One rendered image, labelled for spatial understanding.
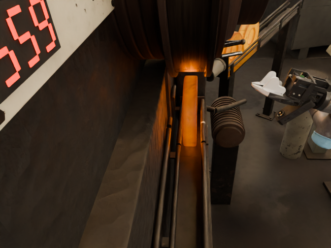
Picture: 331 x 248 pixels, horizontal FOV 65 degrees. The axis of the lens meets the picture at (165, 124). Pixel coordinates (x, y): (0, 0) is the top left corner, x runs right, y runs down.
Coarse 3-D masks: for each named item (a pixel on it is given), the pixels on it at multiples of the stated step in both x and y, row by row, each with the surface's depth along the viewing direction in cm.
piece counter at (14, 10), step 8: (32, 0) 16; (16, 8) 15; (32, 8) 16; (32, 16) 16; (48, 16) 18; (8, 24) 14; (40, 24) 17; (16, 32) 15; (24, 40) 15; (32, 40) 16; (48, 48) 18; (0, 56) 14; (16, 64) 15; (32, 64) 16; (16, 72) 15; (8, 80) 14; (16, 80) 15
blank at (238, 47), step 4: (236, 32) 104; (232, 36) 103; (236, 36) 105; (240, 36) 108; (240, 44) 111; (224, 48) 103; (228, 48) 103; (232, 48) 112; (236, 48) 110; (240, 48) 112; (224, 52) 103; (228, 52) 105; (232, 56) 111; (236, 56) 112
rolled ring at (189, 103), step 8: (184, 80) 63; (192, 80) 63; (184, 88) 61; (192, 88) 61; (184, 96) 60; (192, 96) 60; (184, 104) 60; (192, 104) 59; (184, 112) 59; (192, 112) 59; (184, 120) 60; (192, 120) 60; (184, 128) 61; (192, 128) 60; (184, 136) 62; (192, 136) 62; (184, 144) 65; (192, 144) 65
